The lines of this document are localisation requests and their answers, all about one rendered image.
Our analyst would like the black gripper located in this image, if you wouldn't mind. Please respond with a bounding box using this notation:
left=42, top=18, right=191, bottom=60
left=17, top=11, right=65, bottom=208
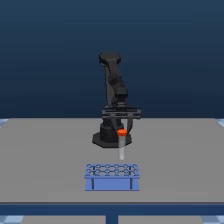
left=101, top=106, right=142, bottom=138

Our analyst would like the clear tube with orange cap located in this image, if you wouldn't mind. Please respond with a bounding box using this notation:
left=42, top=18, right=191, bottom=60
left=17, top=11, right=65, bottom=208
left=117, top=129, right=128, bottom=161

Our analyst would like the blue tube rack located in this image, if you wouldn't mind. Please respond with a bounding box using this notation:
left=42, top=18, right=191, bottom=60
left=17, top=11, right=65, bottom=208
left=83, top=163, right=140, bottom=192

